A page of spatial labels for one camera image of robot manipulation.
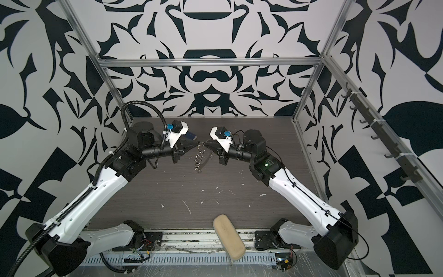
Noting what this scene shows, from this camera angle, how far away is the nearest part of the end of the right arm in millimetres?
540

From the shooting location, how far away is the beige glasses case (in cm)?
70

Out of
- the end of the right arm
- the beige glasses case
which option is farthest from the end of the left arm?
the beige glasses case

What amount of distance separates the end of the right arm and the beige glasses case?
318mm

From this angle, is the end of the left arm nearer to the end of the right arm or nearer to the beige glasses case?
the end of the right arm
